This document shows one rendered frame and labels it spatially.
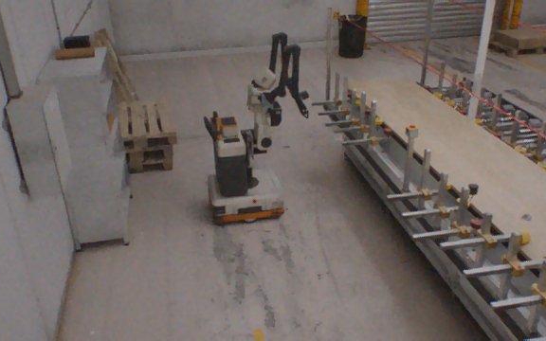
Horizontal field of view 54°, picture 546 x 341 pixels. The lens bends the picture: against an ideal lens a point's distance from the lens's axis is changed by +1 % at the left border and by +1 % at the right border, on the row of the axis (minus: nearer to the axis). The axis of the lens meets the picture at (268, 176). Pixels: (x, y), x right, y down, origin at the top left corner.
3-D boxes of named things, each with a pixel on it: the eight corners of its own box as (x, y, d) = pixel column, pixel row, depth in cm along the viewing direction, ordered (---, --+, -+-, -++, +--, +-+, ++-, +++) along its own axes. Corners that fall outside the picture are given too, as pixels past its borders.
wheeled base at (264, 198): (214, 225, 490) (212, 202, 478) (208, 193, 545) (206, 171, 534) (285, 217, 500) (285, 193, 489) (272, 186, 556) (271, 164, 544)
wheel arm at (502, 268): (465, 278, 274) (466, 273, 272) (462, 275, 277) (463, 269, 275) (554, 266, 281) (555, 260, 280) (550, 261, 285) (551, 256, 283)
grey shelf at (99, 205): (76, 252, 465) (35, 79, 393) (87, 201, 543) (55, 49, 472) (129, 244, 472) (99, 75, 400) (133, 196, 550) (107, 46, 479)
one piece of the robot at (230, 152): (221, 209, 488) (214, 125, 450) (214, 182, 536) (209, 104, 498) (257, 206, 494) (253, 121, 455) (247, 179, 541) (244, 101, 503)
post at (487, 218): (474, 282, 317) (487, 213, 295) (471, 279, 320) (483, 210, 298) (480, 282, 317) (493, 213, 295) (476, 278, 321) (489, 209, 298)
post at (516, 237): (500, 307, 294) (516, 234, 272) (496, 303, 297) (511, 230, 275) (505, 306, 294) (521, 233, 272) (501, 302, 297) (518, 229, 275)
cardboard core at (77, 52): (54, 50, 436) (92, 48, 440) (55, 48, 443) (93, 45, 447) (56, 61, 439) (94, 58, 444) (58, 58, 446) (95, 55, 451)
